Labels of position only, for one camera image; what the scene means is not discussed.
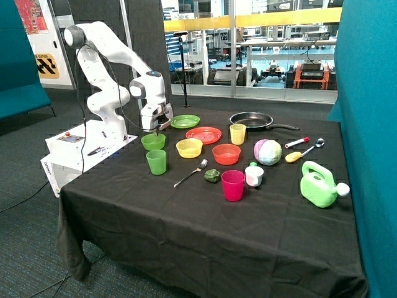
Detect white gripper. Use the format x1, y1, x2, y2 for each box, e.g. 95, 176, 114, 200
141, 103, 173, 137

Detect green plastic bowl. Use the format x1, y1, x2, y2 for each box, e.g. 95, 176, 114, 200
141, 133, 166, 151

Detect orange plastic bowl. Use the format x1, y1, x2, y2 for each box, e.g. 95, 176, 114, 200
212, 143, 241, 165

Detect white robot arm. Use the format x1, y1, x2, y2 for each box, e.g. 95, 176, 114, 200
64, 21, 173, 145

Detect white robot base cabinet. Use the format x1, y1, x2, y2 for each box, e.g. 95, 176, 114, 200
41, 120, 136, 197

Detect green plastic cup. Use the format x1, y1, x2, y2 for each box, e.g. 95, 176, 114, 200
146, 150, 166, 176

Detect green plastic plate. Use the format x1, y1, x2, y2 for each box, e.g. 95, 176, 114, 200
170, 114, 200, 129

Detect yellow plastic bowl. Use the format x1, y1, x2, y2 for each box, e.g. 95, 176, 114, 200
176, 138, 203, 159

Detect orange plastic plate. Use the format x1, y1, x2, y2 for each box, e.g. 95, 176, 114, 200
185, 127, 222, 145

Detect silver fork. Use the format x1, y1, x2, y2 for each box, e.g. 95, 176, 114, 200
173, 158, 209, 189

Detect green toy pepper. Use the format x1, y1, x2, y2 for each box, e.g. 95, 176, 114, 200
204, 169, 221, 183

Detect yellow plastic cup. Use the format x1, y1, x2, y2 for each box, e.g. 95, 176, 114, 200
230, 124, 246, 145

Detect pink plastic cup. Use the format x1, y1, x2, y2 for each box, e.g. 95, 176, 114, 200
221, 170, 245, 202

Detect black tablecloth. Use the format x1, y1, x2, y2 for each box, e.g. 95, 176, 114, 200
56, 128, 369, 297

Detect black frying pan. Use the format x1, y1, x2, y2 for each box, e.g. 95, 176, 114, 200
229, 112, 300, 131

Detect black tripod stand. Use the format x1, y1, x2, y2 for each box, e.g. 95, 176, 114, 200
173, 30, 190, 108

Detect white small pot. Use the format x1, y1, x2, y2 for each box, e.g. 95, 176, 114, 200
245, 162, 264, 187

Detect pastel plush ball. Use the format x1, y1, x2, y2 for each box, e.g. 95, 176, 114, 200
254, 139, 282, 166

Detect yellow black sign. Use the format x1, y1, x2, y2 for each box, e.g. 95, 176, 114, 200
35, 53, 60, 79

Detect teal sofa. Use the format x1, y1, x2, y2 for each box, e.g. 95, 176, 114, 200
0, 1, 51, 119

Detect red white marker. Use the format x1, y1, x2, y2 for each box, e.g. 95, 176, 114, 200
285, 137, 310, 148

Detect green toy watering can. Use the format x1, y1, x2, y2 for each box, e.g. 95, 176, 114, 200
300, 161, 350, 208

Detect teal partition panel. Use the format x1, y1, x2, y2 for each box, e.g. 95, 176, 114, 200
329, 1, 396, 297

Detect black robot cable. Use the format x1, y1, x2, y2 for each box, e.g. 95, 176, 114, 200
74, 43, 146, 174

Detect yellow handled spoon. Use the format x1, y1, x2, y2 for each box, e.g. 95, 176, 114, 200
285, 138, 325, 163

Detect red wall poster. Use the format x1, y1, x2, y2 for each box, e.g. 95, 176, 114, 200
14, 0, 49, 35

